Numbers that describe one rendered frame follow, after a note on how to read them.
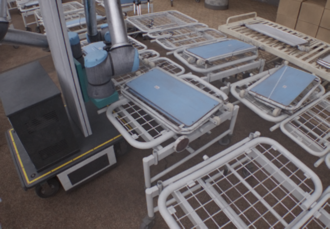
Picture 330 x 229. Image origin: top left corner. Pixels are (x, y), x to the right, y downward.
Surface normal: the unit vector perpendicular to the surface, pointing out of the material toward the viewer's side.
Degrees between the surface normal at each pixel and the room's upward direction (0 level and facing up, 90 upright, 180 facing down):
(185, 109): 3
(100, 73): 90
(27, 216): 0
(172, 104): 3
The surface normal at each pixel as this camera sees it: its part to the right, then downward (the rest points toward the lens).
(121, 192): 0.00, -0.79
